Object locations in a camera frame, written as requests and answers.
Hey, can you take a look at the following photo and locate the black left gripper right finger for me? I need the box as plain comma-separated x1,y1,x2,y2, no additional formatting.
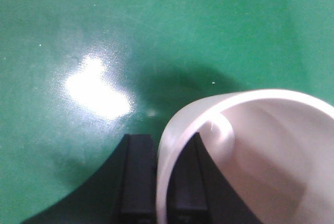
168,133,261,223

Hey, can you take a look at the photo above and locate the beige plastic cup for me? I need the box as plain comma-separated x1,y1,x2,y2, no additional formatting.
156,89,333,223

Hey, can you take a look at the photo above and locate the green circular conveyor belt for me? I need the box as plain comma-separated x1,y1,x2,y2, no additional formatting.
1,0,333,223

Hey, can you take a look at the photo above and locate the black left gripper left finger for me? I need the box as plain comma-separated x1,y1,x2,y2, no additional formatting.
24,134,156,223

